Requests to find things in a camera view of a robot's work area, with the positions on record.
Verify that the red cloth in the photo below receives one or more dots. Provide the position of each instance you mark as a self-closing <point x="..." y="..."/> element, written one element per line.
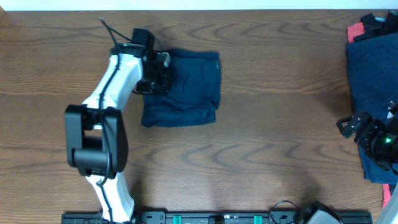
<point x="354" y="31"/>

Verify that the navy blue shorts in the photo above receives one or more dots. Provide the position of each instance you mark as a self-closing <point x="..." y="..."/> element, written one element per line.
<point x="195" y="92"/>

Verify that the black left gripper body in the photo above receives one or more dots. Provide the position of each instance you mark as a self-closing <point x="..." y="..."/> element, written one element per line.
<point x="158" y="76"/>

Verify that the black cloth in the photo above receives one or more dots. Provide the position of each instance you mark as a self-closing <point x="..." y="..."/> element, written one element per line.
<point x="371" y="26"/>

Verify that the black aluminium mounting rail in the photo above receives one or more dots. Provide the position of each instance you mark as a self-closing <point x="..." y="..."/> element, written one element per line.
<point x="210" y="218"/>

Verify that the navy blue folded garment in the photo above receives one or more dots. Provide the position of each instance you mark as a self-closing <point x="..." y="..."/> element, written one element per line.
<point x="372" y="74"/>

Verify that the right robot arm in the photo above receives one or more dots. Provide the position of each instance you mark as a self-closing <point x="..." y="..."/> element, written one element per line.
<point x="320" y="213"/>

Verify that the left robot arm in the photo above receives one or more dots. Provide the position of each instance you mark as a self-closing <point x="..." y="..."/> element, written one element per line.
<point x="96" y="139"/>

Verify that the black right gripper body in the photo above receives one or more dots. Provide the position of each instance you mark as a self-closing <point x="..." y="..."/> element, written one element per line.
<point x="354" y="127"/>

